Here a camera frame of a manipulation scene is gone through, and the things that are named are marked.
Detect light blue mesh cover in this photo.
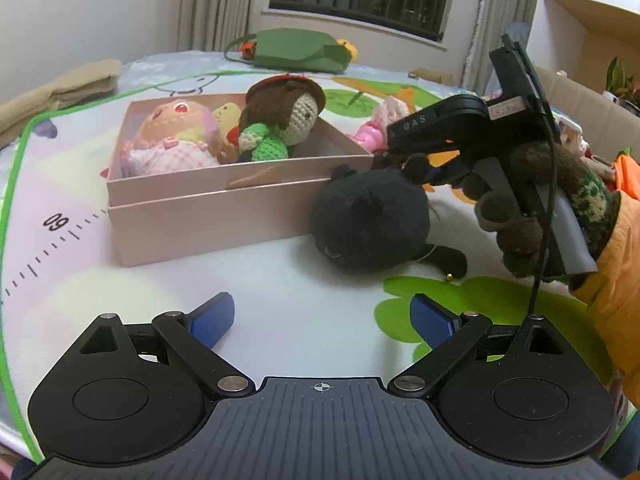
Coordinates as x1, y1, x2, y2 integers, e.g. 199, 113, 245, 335
502, 21, 533, 68

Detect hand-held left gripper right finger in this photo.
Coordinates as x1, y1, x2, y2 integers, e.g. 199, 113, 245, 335
387, 294, 576, 401

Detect green cloth bag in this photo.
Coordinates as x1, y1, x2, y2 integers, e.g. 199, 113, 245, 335
223, 28, 351, 73

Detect yellow toy corn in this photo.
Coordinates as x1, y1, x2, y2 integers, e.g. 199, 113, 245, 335
212, 101, 242, 133

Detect potted plant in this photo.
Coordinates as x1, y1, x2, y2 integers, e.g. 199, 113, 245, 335
604, 56, 640, 106

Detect black cable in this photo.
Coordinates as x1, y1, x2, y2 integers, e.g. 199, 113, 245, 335
501, 34, 558, 317

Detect beige folded blanket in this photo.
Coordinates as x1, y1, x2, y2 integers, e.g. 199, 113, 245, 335
0, 58, 122, 148

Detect person's right hand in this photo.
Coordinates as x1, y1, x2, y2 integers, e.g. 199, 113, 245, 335
459, 141, 623, 281

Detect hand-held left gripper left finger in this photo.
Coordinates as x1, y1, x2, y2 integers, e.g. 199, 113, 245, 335
75, 291, 256, 401

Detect printed play mat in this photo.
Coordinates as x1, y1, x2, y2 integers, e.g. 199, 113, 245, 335
0, 62, 640, 466

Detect beige padded headboard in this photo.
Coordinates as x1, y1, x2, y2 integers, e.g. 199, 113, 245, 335
532, 66, 640, 161

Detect small tan cardboard piece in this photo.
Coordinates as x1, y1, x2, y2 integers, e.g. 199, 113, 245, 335
407, 68, 454, 86

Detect beige curtain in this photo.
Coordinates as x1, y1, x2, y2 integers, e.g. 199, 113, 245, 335
462, 0, 543, 96
177, 0, 257, 53

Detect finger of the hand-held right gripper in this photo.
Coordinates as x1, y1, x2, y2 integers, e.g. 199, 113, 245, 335
374, 149, 453, 186

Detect crochet doll with green outfit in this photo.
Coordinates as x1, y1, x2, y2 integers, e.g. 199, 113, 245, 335
220, 75, 327, 165

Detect brown cardboard box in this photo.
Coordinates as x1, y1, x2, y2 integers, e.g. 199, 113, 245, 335
542, 0, 640, 106

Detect pink cardboard box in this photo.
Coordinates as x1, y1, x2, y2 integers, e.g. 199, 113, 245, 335
106, 92, 376, 267

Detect black plush toy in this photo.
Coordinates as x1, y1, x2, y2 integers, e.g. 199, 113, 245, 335
309, 154, 468, 281

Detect person's right forearm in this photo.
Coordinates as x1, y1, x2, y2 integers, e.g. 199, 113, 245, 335
570, 152, 640, 411

